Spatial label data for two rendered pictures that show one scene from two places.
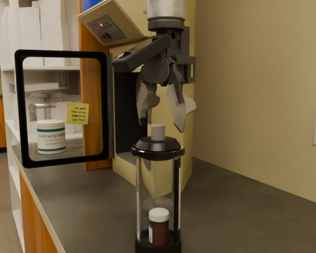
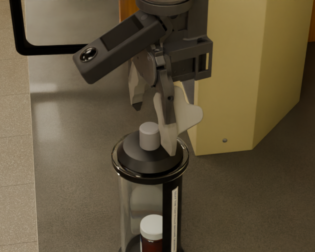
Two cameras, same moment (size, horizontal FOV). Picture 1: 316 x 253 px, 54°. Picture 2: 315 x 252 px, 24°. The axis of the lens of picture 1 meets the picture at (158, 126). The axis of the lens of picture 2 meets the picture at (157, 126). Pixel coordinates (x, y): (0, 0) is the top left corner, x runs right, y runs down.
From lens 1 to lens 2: 0.58 m
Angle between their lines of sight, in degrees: 33
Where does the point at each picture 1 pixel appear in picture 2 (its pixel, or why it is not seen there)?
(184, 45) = (197, 22)
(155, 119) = not seen: hidden behind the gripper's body
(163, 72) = (150, 73)
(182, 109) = (171, 130)
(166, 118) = (227, 42)
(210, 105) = not seen: outside the picture
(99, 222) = (97, 192)
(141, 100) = (133, 84)
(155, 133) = (143, 141)
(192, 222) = (226, 225)
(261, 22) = not seen: outside the picture
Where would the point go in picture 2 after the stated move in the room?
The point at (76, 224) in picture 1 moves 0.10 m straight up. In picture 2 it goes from (66, 188) to (62, 144)
